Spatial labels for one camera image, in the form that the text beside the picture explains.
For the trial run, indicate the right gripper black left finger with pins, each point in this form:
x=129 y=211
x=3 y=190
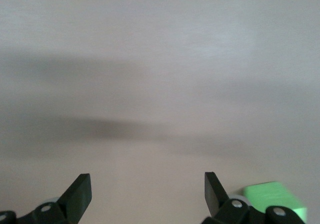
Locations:
x=75 y=201

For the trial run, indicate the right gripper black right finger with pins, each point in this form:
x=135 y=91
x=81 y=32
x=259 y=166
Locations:
x=216 y=201

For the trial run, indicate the green foam cube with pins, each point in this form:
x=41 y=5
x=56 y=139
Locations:
x=270 y=195

